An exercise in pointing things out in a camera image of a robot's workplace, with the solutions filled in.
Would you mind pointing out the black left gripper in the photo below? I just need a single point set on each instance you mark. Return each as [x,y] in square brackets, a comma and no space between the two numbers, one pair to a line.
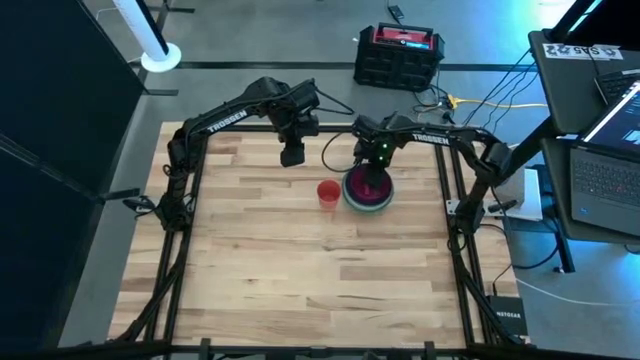
[295,130]

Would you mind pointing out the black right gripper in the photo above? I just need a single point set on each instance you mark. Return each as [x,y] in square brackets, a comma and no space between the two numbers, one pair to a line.
[372,155]

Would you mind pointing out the pink bowl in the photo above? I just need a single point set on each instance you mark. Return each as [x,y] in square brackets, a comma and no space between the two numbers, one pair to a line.
[355,187]

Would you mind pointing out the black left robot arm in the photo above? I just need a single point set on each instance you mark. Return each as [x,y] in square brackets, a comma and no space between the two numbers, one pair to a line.
[225,120]

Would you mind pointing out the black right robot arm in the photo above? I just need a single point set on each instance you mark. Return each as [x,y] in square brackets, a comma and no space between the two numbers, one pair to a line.
[440,137]

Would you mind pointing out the teal green bowl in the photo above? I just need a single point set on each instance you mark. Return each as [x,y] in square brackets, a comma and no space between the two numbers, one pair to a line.
[369,210]

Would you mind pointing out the red plastic cup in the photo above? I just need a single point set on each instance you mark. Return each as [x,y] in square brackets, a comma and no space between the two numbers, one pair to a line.
[328,192]

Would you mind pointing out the black and red toolbox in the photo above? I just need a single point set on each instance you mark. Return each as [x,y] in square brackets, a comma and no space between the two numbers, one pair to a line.
[397,55]

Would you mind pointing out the white box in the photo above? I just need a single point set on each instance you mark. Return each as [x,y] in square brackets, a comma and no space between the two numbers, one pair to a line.
[525,195]

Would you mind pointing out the black power adapter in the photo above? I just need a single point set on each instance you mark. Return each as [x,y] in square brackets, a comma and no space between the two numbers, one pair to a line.
[396,12]

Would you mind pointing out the white pole with round base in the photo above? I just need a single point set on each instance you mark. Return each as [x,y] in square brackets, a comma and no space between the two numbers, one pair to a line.
[150,40]

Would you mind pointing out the black desk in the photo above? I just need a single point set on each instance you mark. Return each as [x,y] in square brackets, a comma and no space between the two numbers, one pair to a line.
[565,90]

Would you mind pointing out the open grey laptop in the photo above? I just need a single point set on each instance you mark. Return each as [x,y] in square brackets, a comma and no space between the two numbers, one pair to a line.
[607,185]

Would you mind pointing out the black partition panel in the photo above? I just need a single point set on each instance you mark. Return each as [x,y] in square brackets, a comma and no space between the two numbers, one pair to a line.
[50,125]

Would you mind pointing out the white label sheet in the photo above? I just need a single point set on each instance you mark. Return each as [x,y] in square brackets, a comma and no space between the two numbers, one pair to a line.
[582,51]

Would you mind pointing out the black laptop keyboard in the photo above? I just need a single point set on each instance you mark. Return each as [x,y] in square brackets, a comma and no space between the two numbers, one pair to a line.
[617,82]

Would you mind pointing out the dark monitor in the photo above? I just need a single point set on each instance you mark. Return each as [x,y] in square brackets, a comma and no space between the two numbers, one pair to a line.
[600,17]

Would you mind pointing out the black network switch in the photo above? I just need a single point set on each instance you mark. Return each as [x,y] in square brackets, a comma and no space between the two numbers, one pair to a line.
[509,315]

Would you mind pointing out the black aluminium table frame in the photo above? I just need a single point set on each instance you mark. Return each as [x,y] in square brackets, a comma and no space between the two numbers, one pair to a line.
[172,280]

